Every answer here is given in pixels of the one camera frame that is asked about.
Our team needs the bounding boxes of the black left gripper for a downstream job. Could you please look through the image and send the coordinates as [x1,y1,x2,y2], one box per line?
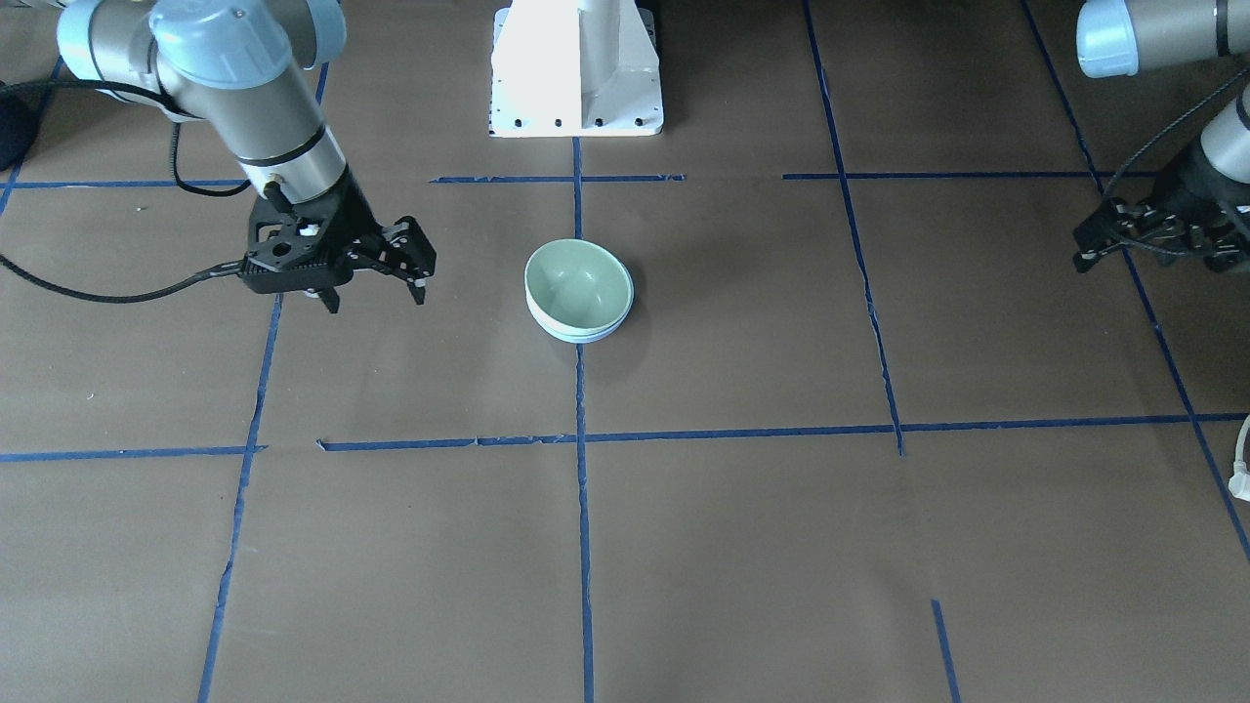
[1073,143,1249,274]

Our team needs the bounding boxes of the blue bowl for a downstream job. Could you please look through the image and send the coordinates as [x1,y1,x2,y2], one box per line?
[525,279,635,344]

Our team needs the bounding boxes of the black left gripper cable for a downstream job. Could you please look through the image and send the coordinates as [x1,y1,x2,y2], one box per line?
[1104,68,1250,196]

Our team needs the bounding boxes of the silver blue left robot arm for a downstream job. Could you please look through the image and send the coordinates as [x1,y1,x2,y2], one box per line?
[1073,1,1249,271]

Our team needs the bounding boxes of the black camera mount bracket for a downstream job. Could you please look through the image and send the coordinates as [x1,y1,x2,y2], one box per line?
[238,219,354,294]

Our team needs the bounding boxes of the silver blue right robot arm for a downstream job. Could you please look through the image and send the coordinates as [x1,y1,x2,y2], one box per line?
[58,1,438,311]

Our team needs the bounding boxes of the green bowl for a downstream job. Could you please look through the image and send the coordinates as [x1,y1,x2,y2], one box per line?
[523,239,635,344]

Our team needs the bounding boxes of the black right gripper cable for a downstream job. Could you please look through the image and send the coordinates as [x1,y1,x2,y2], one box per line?
[0,78,255,305]

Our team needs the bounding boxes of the white pedestal column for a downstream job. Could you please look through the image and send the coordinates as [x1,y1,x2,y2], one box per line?
[488,1,665,139]

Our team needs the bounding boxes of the white plug at edge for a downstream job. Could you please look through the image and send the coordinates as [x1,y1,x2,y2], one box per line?
[1228,415,1250,503]

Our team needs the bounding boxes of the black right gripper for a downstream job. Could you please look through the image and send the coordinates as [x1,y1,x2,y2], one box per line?
[256,173,438,314]

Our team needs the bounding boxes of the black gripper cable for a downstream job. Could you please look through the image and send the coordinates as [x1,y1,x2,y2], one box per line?
[0,78,255,305]
[1104,68,1250,196]

